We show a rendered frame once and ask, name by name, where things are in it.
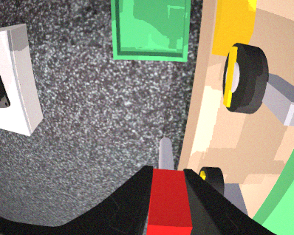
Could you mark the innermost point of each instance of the tan wooden ramp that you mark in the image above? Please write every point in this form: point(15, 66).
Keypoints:
point(250, 149)

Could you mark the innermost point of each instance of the red-headed pin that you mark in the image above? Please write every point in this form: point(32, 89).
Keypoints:
point(168, 208)

